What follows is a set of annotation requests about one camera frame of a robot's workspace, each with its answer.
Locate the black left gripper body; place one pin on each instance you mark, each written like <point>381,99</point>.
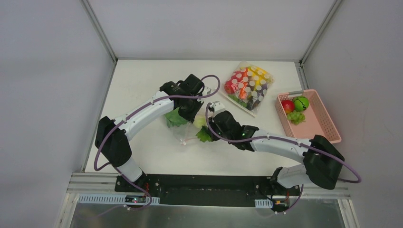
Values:
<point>187,111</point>

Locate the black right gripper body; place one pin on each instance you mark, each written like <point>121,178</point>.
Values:
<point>218,125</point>

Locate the green fake lettuce leaf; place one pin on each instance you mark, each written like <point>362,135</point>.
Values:
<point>204,135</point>

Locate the clear zip top bag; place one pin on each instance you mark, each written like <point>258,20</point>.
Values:
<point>184,133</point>

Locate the red fake pomegranate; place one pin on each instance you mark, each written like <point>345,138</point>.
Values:
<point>288,106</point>

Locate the green fake grapes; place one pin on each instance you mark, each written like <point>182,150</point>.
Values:
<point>296,117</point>

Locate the green fake watermelon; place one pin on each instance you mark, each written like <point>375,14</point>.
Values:
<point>301,103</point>

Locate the white fake radish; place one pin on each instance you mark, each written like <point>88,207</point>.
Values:
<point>199,121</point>

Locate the green fake cabbage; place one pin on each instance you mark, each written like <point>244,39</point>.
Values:
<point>173,119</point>

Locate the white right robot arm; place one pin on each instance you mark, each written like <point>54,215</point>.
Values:
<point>319,162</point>

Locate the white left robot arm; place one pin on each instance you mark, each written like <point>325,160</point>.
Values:
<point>113,135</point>

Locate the pink plastic basket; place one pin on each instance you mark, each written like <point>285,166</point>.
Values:
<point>317,121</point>

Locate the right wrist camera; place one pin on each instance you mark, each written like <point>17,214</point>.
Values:
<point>216,108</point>

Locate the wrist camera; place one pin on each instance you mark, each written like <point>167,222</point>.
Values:
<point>205,92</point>
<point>216,108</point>

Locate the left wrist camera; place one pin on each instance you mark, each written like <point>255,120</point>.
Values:
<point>205,92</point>

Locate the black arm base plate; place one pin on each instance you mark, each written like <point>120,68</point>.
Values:
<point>199,190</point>

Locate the aluminium frame front rail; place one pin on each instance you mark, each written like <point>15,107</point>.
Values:
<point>92,183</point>

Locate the aluminium frame corner post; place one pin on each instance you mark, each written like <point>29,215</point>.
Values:
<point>99,30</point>

